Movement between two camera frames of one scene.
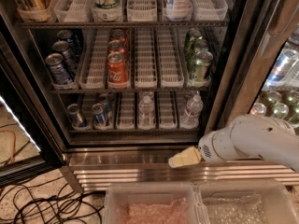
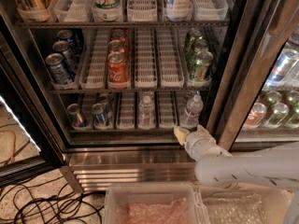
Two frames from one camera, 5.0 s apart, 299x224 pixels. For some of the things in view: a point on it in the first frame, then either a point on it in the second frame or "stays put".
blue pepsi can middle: [68, 56] stays put
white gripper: [209, 150] -> [196, 138]
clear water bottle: [191, 115] stays put
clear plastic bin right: [246, 202] stays put
